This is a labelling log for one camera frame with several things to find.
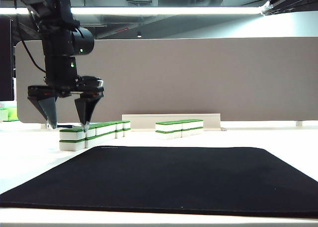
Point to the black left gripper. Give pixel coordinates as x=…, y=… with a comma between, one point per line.
x=64, y=90

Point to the white divider foot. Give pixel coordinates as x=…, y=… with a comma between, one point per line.
x=299, y=124
x=43, y=126

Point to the dark computer monitor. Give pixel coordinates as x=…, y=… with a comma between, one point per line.
x=6, y=63

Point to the red ceiling pipe segment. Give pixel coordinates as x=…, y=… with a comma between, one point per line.
x=123, y=30

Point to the grey desk divider panel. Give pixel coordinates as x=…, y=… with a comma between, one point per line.
x=174, y=80

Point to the black fabric table mat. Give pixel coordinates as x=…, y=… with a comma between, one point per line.
x=159, y=182

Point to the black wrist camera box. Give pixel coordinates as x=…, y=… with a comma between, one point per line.
x=93, y=81

